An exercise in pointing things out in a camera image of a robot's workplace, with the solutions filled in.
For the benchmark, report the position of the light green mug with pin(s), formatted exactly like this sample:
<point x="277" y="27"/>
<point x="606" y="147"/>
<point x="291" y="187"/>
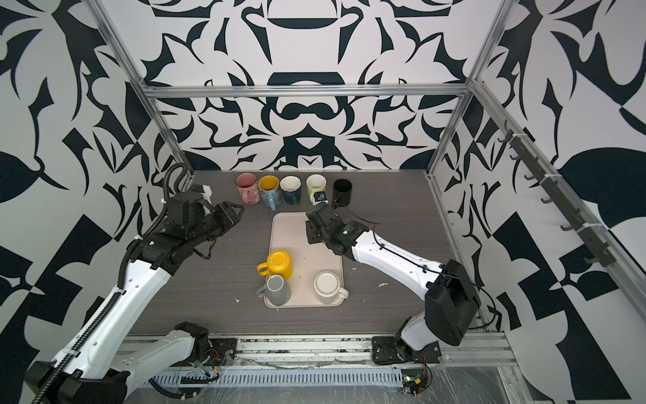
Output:
<point x="315" y="183"/>

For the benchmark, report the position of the grey mug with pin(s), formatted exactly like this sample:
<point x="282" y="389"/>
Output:
<point x="276" y="291"/>

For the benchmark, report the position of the pink floral mug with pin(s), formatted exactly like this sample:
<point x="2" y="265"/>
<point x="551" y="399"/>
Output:
<point x="248" y="188"/>

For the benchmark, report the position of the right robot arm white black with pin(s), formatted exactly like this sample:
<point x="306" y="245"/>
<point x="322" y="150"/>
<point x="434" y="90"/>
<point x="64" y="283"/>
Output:
<point x="451" y="299"/>

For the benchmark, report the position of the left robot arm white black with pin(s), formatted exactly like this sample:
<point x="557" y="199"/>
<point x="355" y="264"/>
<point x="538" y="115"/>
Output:
<point x="88" y="369"/>

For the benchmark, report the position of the dark green mug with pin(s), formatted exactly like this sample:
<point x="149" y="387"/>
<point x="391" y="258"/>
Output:
<point x="291" y="189"/>

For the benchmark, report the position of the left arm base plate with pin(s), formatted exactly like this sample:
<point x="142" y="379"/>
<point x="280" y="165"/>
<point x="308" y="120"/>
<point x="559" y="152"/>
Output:
<point x="221" y="352"/>

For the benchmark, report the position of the wall hook rail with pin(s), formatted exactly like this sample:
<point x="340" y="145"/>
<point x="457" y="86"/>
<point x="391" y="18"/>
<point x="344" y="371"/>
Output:
<point x="560" y="194"/>

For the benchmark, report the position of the white mug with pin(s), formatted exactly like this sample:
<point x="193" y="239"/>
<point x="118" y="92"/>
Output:
<point x="328" y="288"/>

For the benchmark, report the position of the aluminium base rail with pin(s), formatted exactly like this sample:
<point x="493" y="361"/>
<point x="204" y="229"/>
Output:
<point x="331" y="351"/>

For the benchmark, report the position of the yellow mug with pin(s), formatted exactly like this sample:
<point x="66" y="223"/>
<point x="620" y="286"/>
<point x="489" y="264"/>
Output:
<point x="277" y="263"/>

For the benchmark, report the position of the white cable duct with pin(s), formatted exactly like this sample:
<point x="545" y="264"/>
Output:
<point x="383" y="377"/>

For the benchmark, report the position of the green light controller board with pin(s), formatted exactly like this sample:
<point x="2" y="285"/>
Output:
<point x="416" y="381"/>

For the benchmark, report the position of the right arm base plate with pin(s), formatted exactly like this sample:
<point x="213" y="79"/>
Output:
<point x="389" y="350"/>

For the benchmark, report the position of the light blue mug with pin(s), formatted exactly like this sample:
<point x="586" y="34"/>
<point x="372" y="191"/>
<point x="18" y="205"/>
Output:
<point x="269" y="187"/>

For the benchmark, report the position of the black mug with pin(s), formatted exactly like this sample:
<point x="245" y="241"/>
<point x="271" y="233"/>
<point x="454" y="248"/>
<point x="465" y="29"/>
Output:
<point x="341" y="193"/>

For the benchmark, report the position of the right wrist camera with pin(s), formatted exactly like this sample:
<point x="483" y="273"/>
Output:
<point x="319" y="197"/>

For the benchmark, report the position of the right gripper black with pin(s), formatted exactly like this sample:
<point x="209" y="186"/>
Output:
<point x="312" y="236"/>

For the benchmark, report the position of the beige serving tray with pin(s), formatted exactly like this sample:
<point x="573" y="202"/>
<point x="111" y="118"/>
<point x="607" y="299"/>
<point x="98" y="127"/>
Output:
<point x="308" y="261"/>

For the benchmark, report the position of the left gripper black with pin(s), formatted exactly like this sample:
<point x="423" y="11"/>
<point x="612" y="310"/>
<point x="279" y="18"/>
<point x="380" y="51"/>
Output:
<point x="227" y="214"/>

